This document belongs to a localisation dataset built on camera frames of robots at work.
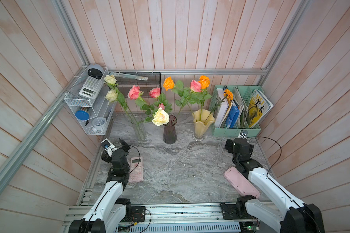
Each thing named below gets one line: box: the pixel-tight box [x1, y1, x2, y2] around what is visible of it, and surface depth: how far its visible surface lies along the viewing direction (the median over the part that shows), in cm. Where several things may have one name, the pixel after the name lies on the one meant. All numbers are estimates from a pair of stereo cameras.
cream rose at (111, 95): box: [104, 89, 144, 138], surface depth 81 cm
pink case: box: [223, 166, 261, 199], surface depth 82 cm
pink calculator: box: [129, 156, 144, 183], surface depth 89 cm
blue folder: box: [225, 103, 240, 129], surface depth 97 cm
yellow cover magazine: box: [246, 88, 274, 129], surface depth 100 cm
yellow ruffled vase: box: [191, 108, 216, 142], surface depth 94 cm
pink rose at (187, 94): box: [174, 79, 203, 118], surface depth 79 cm
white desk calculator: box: [78, 76, 105, 100], surface depth 79 cm
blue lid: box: [74, 110, 90, 121], surface depth 79 cm
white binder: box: [214, 87, 229, 128], surface depth 95 cm
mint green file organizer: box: [209, 84, 265, 137], surface depth 100 cm
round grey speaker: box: [87, 63, 105, 80], surface depth 83 cm
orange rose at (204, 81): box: [197, 75, 212, 123], surface depth 85 cm
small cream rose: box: [104, 74, 119, 86], surface depth 80 cm
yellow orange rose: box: [163, 76, 175, 91], surface depth 77 cm
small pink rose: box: [148, 86, 173, 114], surface depth 85 cm
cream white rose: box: [151, 107, 170, 127], surface depth 60 cm
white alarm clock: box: [92, 116, 107, 133], surface depth 92 cm
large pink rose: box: [127, 84, 144, 100], surface depth 74 cm
